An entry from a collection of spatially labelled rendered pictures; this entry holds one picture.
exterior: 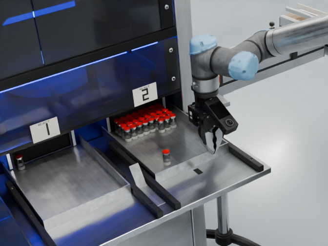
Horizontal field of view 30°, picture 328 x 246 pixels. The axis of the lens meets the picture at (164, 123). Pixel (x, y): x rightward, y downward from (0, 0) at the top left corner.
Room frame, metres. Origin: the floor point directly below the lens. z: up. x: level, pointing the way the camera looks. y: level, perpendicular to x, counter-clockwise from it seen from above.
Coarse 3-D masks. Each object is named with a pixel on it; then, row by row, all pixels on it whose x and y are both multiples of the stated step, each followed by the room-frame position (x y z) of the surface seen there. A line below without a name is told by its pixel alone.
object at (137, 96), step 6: (150, 84) 1.73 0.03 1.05; (132, 90) 1.70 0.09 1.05; (138, 90) 1.71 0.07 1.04; (150, 90) 1.73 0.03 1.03; (156, 90) 1.74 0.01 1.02; (138, 96) 1.71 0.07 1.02; (144, 96) 1.72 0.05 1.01; (150, 96) 1.73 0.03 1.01; (156, 96) 1.74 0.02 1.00; (138, 102) 1.71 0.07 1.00; (144, 102) 1.72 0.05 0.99
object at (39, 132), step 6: (48, 120) 1.57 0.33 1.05; (54, 120) 1.57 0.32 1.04; (30, 126) 1.54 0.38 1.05; (36, 126) 1.55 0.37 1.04; (42, 126) 1.56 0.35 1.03; (48, 126) 1.56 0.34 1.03; (54, 126) 1.57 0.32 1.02; (36, 132) 1.55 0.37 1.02; (42, 132) 1.55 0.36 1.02; (54, 132) 1.57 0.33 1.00; (36, 138) 1.54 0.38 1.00; (42, 138) 1.55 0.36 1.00
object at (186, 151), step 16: (176, 112) 1.80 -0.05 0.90; (176, 128) 1.72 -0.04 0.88; (192, 128) 1.71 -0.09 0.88; (128, 144) 1.65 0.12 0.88; (144, 144) 1.64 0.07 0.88; (160, 144) 1.63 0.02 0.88; (176, 144) 1.63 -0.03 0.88; (192, 144) 1.62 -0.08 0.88; (224, 144) 1.55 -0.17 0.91; (144, 160) 1.55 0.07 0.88; (160, 160) 1.55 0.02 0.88; (176, 160) 1.54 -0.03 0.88; (192, 160) 1.49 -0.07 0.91; (208, 160) 1.52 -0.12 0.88; (160, 176) 1.44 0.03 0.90
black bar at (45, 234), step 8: (8, 184) 1.47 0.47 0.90; (16, 192) 1.43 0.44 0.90; (16, 200) 1.40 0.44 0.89; (24, 200) 1.39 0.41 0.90; (24, 208) 1.35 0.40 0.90; (32, 216) 1.31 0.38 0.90; (32, 224) 1.29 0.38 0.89; (40, 224) 1.27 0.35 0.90; (40, 232) 1.24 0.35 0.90; (48, 240) 1.21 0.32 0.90
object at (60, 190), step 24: (24, 168) 1.58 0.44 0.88; (48, 168) 1.56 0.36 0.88; (72, 168) 1.55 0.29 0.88; (96, 168) 1.54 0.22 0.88; (24, 192) 1.45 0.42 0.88; (48, 192) 1.44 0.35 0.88; (72, 192) 1.43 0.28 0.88; (96, 192) 1.41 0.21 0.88; (120, 192) 1.38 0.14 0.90; (48, 216) 1.33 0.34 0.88; (72, 216) 1.31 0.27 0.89
